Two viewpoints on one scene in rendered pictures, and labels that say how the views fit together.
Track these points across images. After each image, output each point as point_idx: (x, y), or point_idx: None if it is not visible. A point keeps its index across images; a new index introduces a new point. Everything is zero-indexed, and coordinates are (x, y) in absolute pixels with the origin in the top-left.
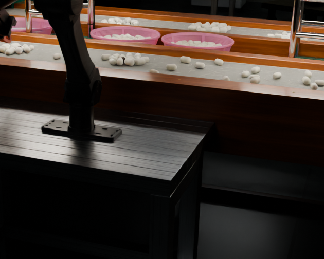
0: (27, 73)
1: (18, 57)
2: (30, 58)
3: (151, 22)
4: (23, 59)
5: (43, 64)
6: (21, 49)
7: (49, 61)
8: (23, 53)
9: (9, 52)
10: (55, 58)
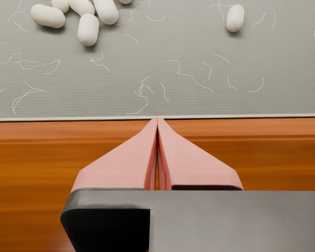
0: None
1: (129, 55)
2: (167, 52)
3: None
4: (209, 145)
5: (313, 184)
6: (115, 8)
7: (231, 57)
8: (119, 10)
9: (92, 39)
10: (235, 31)
